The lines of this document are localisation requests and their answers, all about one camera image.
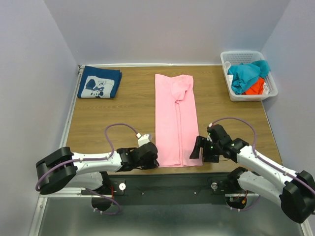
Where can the teal t-shirt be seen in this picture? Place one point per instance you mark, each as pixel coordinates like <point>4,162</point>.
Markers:
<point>245,75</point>

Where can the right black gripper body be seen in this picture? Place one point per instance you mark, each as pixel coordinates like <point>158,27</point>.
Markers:
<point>205,148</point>

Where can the aluminium frame rail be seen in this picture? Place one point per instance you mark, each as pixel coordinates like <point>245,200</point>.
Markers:
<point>52,132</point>

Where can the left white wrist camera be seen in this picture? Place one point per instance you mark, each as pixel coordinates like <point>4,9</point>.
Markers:
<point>143,139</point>

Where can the pink t-shirt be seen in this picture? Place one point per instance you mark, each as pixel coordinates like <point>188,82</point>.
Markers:
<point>176,125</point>

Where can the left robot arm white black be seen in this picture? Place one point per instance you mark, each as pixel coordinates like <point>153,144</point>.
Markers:
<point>59,169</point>

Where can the white garment in basket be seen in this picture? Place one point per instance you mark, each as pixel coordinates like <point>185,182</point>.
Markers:
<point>226,67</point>

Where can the folded blue printed t-shirt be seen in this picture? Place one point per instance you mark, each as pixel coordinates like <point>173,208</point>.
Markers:
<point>99,83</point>

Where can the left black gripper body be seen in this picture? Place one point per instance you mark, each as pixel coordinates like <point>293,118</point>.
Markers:
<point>149,157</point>

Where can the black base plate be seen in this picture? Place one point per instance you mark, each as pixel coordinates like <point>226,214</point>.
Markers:
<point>170,189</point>

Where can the orange t-shirt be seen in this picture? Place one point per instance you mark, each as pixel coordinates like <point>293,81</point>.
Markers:
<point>257,88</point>

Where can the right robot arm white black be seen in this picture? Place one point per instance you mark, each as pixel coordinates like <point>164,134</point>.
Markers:
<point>294,192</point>

